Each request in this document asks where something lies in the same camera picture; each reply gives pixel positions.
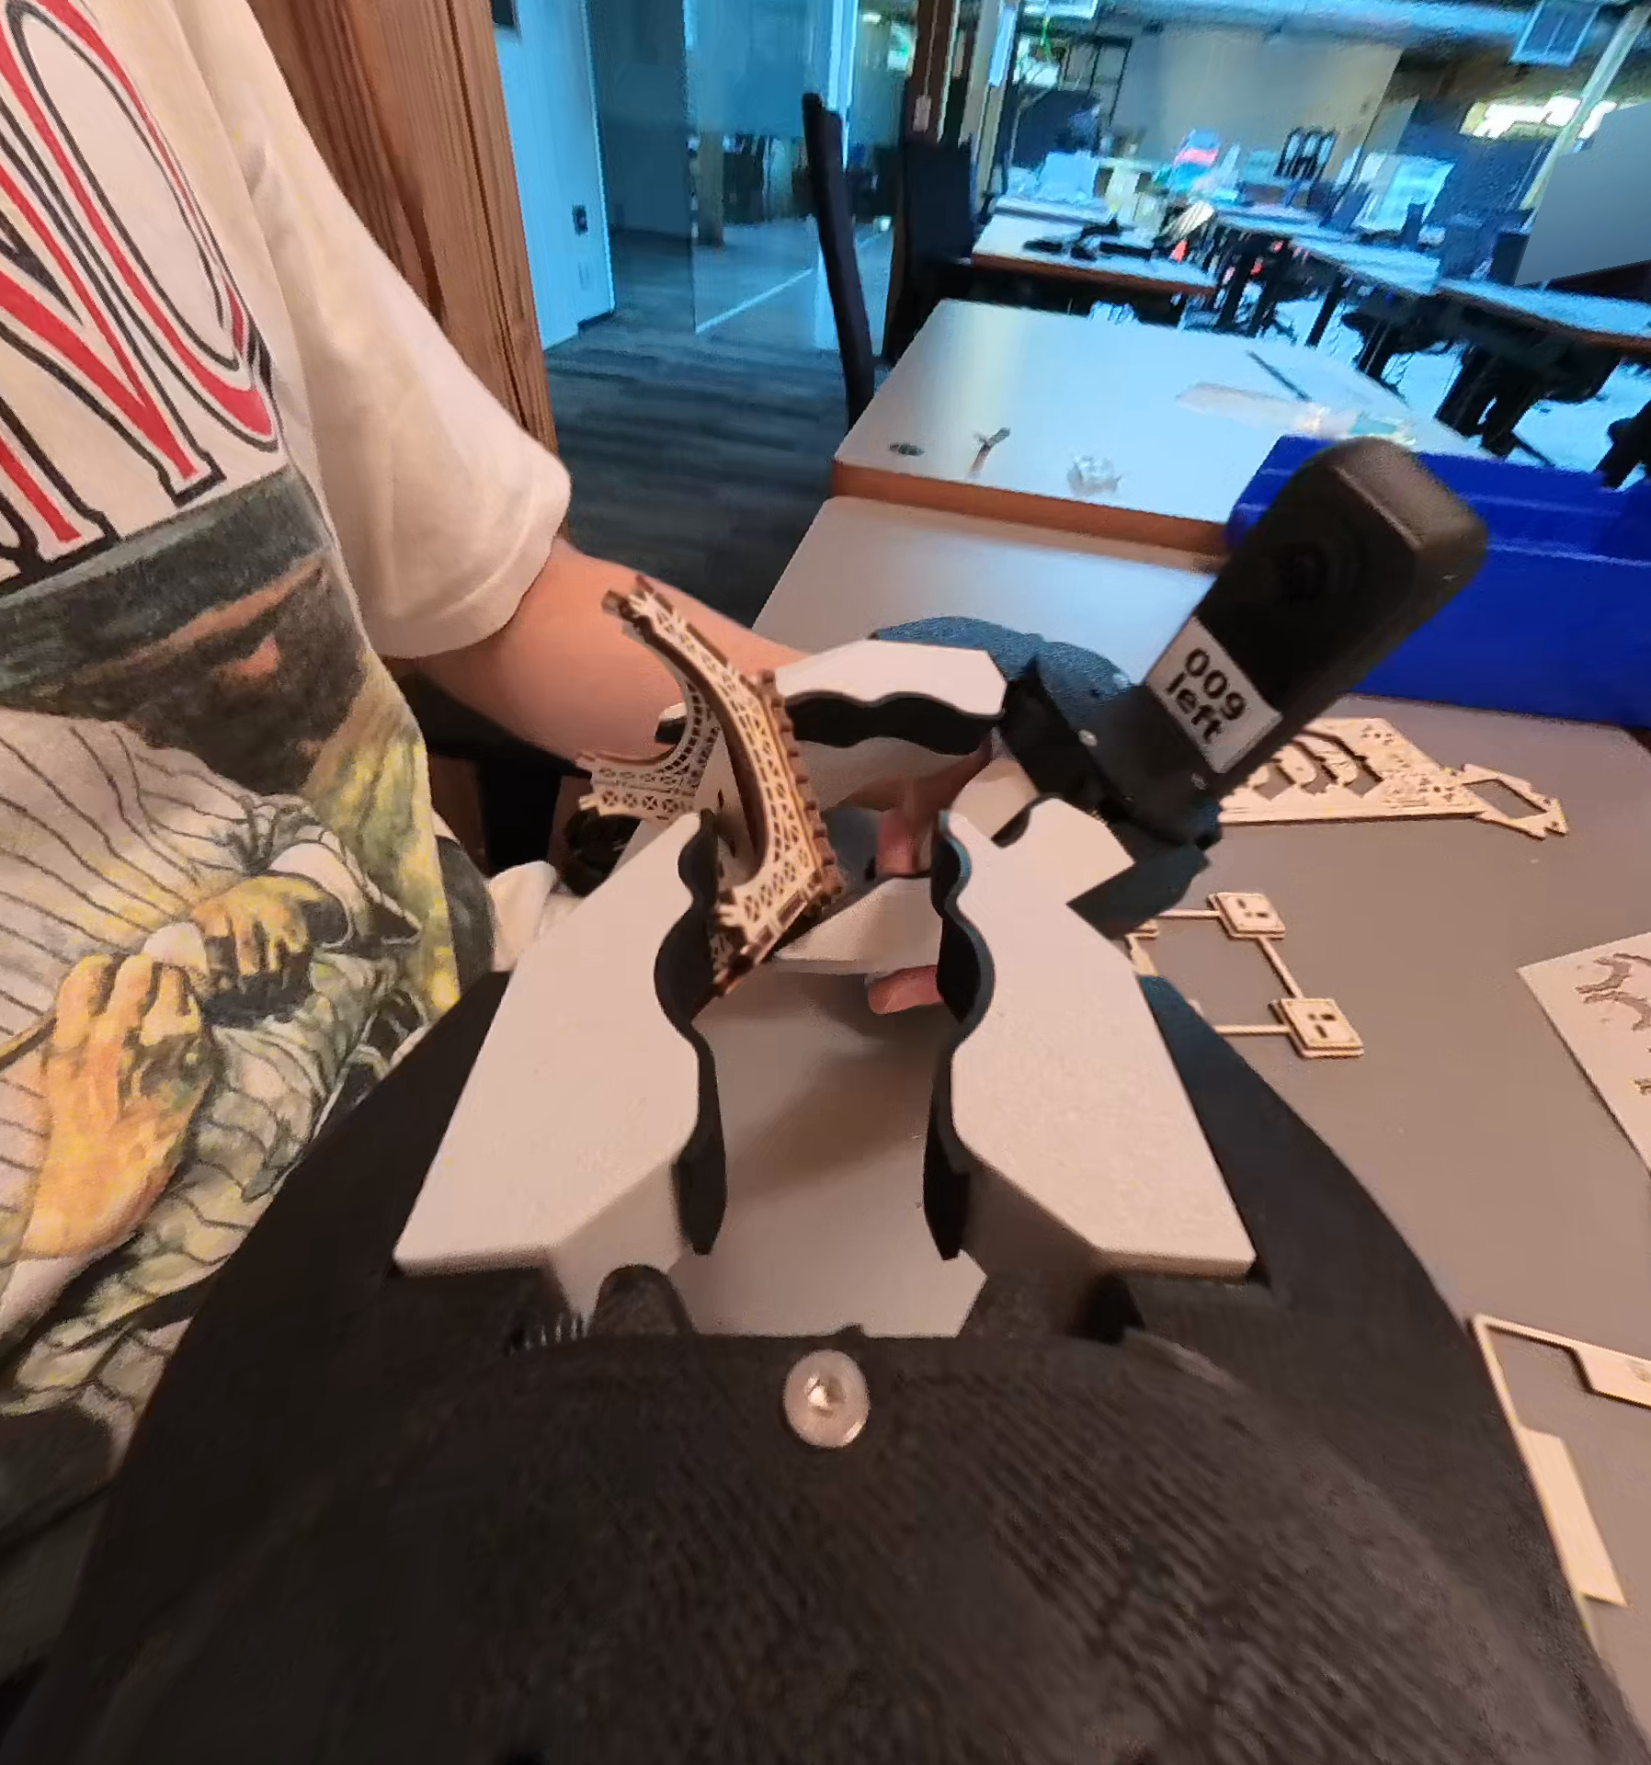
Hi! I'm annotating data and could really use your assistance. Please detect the white desk with wooden edge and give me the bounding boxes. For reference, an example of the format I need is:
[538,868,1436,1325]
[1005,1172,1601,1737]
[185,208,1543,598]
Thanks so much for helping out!
[831,297,1496,557]

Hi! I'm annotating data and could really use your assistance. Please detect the long background desk row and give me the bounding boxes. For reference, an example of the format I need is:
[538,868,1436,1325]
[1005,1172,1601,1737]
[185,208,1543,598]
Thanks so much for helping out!
[1210,194,1651,443]

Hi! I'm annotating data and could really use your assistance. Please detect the wooden top background desk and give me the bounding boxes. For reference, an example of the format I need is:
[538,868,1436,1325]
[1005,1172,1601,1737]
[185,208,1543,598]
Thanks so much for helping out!
[969,206,1224,335]

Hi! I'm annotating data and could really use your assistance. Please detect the clear plastic bag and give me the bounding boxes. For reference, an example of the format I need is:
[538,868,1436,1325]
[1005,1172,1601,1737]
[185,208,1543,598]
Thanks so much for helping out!
[1174,375,1411,446]

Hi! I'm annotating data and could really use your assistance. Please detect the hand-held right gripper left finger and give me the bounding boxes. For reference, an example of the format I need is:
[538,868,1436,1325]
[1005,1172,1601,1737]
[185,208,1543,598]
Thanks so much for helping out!
[394,810,727,1314]

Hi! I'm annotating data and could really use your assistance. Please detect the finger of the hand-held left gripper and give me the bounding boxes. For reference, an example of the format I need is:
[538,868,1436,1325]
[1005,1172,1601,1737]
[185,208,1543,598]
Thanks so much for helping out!
[769,752,1141,977]
[773,640,1015,790]

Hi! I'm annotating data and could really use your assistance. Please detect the person's printed white t-shirt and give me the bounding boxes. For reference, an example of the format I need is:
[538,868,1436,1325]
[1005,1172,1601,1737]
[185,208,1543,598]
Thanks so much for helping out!
[0,0,575,1575]

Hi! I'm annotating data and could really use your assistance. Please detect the punched wooden parts sheet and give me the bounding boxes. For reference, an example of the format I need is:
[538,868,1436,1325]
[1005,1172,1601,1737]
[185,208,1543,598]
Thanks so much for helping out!
[1213,714,1572,846]

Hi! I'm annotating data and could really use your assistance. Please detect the person's left forearm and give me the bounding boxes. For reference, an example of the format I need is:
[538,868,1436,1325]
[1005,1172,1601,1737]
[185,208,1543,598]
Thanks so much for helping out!
[397,536,807,781]

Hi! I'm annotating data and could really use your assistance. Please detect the black office chair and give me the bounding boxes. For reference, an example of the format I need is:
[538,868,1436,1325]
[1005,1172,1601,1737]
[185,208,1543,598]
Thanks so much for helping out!
[880,127,982,373]
[798,89,889,434]

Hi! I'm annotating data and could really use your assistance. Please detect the grey desk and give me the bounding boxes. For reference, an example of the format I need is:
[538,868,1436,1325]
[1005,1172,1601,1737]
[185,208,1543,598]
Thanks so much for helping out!
[755,493,1651,1765]

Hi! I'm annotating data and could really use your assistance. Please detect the small square-tab wooden frame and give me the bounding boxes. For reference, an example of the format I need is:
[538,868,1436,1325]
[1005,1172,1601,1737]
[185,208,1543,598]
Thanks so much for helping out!
[1127,890,1369,1066]

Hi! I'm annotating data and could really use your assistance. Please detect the person's left hand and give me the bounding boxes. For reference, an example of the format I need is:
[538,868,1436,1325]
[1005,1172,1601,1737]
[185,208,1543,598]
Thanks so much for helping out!
[866,759,989,1020]

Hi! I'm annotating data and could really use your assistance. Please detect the blue plastic bin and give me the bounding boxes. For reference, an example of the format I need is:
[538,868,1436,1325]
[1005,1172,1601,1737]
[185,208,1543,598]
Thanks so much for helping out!
[1224,434,1651,735]

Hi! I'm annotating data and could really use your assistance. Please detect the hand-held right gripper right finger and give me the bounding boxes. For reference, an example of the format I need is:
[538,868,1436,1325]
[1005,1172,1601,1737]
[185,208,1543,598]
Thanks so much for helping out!
[920,809,1259,1329]

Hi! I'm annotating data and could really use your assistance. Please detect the wooden lattice tower model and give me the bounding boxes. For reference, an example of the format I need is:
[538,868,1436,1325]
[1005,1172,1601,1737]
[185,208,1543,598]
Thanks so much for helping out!
[575,579,850,1004]

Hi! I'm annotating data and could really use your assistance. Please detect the wooden pillar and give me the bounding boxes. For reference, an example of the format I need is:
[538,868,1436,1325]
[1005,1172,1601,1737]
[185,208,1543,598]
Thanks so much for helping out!
[250,0,562,459]

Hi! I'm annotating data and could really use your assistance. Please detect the large empty wooden frame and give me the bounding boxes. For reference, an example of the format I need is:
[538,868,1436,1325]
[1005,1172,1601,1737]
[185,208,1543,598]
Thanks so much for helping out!
[1466,1308,1651,1610]

